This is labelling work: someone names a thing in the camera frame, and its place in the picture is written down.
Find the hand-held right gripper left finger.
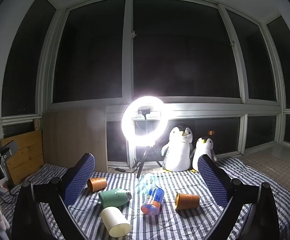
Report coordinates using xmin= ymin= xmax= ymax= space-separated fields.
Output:
xmin=12 ymin=153 xmax=95 ymax=240

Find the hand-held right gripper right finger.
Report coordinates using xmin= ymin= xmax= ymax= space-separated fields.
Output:
xmin=197 ymin=154 xmax=281 ymax=240

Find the brown paper cup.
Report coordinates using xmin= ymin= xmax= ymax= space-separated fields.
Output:
xmin=175 ymin=192 xmax=200 ymax=210
xmin=87 ymin=177 xmax=108 ymax=193

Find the white paper cup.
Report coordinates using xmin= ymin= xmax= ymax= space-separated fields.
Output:
xmin=100 ymin=206 xmax=131 ymax=238

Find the white power strip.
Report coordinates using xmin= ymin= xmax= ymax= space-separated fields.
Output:
xmin=0 ymin=184 xmax=11 ymax=197

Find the green thermos bottle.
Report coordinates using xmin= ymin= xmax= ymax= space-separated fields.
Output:
xmin=98 ymin=189 xmax=131 ymax=208

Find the wooden board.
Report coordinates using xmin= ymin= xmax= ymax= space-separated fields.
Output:
xmin=0 ymin=129 xmax=45 ymax=186

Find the small penguin plush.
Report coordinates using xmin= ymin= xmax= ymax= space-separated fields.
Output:
xmin=191 ymin=136 xmax=217 ymax=173

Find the light wooden panel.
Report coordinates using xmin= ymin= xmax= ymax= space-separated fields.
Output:
xmin=43 ymin=106 xmax=108 ymax=173

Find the large penguin plush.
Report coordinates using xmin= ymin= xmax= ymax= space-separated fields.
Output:
xmin=161 ymin=127 xmax=194 ymax=172

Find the striped blanket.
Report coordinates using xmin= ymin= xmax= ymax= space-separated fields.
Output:
xmin=0 ymin=156 xmax=290 ymax=240

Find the black tripod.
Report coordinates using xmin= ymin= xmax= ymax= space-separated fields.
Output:
xmin=131 ymin=145 xmax=162 ymax=179

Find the black phone holder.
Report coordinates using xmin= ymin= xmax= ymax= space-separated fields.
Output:
xmin=137 ymin=108 xmax=152 ymax=146

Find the black cable with switch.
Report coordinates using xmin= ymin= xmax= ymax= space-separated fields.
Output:
xmin=108 ymin=166 xmax=138 ymax=174

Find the ring light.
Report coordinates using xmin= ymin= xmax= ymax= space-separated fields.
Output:
xmin=121 ymin=95 xmax=172 ymax=148

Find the white window frame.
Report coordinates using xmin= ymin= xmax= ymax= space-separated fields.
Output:
xmin=1 ymin=0 xmax=290 ymax=170

